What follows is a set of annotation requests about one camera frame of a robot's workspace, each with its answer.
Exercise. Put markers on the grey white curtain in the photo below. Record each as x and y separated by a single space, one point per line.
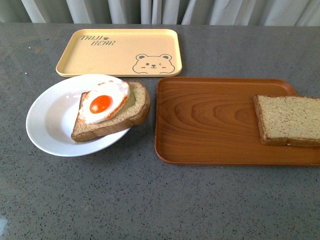
295 13

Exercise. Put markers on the white oval plate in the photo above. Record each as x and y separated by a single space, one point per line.
51 118

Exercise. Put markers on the bread slice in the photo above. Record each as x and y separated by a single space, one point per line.
288 120
134 112

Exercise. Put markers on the yellow bear tray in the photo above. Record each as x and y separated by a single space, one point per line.
121 53

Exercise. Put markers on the fried egg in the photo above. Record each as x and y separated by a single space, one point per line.
103 102

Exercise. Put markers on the brown wooden tray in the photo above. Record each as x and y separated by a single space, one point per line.
212 121

